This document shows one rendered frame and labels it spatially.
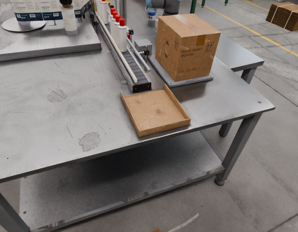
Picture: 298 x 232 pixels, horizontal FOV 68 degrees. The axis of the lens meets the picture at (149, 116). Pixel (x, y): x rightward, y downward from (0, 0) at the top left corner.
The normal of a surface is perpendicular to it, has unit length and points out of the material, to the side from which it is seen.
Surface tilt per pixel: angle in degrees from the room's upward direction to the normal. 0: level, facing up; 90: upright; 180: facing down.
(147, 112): 0
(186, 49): 90
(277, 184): 0
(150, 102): 0
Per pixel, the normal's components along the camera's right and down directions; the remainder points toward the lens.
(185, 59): 0.37, 0.65
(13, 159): 0.05, -0.73
